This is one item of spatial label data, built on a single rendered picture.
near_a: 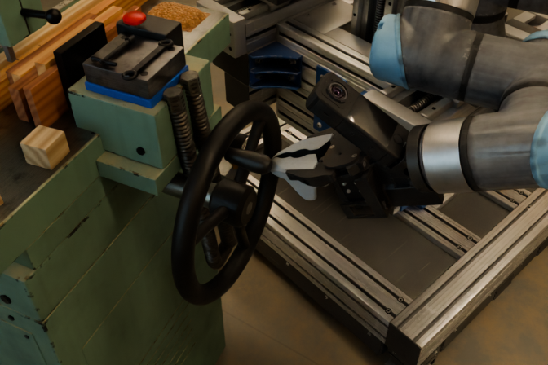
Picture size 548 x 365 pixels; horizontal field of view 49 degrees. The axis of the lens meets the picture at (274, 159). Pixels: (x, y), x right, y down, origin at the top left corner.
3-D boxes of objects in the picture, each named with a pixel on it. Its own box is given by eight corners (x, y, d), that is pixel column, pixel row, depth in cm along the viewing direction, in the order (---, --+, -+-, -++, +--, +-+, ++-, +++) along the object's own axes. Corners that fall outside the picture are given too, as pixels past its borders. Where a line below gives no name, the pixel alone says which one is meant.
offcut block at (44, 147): (46, 144, 78) (38, 124, 76) (70, 151, 77) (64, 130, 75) (26, 163, 75) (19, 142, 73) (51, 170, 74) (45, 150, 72)
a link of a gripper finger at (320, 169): (285, 189, 69) (350, 185, 64) (279, 180, 68) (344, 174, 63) (302, 162, 72) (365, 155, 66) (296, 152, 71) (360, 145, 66)
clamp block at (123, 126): (161, 173, 78) (152, 117, 72) (77, 145, 82) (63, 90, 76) (216, 111, 88) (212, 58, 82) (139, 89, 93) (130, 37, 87)
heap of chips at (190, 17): (190, 32, 100) (189, 22, 98) (139, 19, 103) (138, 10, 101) (210, 14, 104) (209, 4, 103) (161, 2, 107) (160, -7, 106)
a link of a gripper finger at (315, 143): (286, 191, 77) (347, 187, 71) (263, 157, 74) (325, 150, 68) (296, 175, 79) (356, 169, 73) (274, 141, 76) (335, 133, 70)
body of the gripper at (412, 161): (342, 221, 70) (439, 218, 62) (308, 166, 66) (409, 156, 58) (364, 176, 74) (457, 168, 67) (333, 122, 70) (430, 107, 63)
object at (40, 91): (43, 131, 80) (30, 90, 75) (36, 129, 80) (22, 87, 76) (147, 44, 97) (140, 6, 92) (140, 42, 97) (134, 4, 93)
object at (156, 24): (152, 109, 74) (145, 71, 70) (79, 88, 77) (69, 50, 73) (205, 57, 82) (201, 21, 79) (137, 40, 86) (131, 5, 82)
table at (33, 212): (50, 324, 65) (35, 290, 61) (-147, 235, 74) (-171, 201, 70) (279, 53, 106) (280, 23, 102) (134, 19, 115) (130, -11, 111)
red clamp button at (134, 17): (138, 28, 77) (136, 21, 77) (118, 24, 78) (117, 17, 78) (151, 19, 79) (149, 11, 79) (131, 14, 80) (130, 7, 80)
